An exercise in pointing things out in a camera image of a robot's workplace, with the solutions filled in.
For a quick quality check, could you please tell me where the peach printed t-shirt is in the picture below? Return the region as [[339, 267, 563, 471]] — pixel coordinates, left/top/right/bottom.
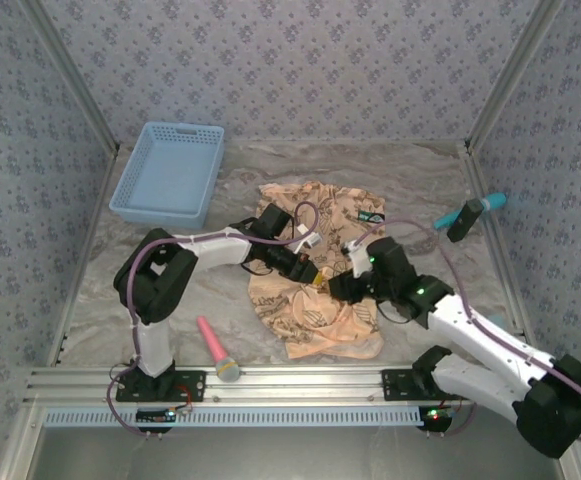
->
[[247, 180, 387, 361]]

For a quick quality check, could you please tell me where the black rectangular block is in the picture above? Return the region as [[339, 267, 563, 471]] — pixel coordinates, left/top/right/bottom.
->
[[446, 198, 485, 244]]

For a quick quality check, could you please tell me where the pink toy microphone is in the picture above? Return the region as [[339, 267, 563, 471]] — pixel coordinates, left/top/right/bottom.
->
[[196, 315, 243, 384]]

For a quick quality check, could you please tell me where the teal plastic stick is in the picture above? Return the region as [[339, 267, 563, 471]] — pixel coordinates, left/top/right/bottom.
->
[[433, 192, 509, 231]]

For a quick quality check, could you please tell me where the light blue plastic basket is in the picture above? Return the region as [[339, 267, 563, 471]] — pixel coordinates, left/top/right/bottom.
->
[[108, 121, 226, 230]]

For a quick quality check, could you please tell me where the small right circuit board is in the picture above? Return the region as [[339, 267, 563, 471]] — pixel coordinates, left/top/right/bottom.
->
[[419, 405, 456, 431]]

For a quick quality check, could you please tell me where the small circuit board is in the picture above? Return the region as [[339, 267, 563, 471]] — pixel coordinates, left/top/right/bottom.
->
[[135, 407, 179, 426], [419, 405, 456, 431]]

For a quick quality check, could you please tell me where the grey metal panel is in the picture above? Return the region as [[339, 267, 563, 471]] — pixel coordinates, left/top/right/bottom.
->
[[0, 403, 581, 480]]

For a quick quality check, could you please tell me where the small left circuit board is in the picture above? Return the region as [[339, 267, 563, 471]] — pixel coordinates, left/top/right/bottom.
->
[[135, 407, 179, 426]]

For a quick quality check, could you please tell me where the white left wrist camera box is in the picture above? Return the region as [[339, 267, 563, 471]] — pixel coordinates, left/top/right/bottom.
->
[[292, 232, 324, 254]]

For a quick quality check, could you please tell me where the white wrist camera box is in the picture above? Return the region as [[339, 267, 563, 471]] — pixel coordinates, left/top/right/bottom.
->
[[292, 232, 324, 254], [344, 238, 374, 279]]

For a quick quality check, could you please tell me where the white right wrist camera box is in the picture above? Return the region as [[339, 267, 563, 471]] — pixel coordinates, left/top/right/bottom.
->
[[344, 238, 374, 279]]

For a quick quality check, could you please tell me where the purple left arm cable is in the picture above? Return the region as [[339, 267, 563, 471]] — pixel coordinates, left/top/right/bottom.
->
[[107, 201, 321, 437]]

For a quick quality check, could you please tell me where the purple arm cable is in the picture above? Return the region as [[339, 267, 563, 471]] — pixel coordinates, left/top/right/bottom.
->
[[352, 219, 581, 444], [107, 201, 321, 437]]

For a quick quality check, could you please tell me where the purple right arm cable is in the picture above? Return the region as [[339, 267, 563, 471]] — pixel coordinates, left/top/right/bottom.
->
[[352, 219, 581, 444]]

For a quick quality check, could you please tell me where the aluminium mounting rail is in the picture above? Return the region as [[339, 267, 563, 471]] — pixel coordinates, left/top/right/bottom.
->
[[23, 364, 569, 405]]

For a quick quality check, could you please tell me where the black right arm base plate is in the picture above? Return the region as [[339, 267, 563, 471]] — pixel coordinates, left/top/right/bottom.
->
[[380, 368, 474, 402]]

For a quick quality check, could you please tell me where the light blue slotted cable duct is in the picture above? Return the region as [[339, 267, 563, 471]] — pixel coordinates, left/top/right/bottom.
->
[[43, 405, 421, 429]]

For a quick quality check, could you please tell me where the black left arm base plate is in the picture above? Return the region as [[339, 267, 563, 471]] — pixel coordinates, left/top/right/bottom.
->
[[114, 369, 207, 404]]

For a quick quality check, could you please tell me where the aluminium frame post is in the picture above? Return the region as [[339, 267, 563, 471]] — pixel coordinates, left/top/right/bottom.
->
[[463, 0, 567, 154], [19, 0, 122, 157]]

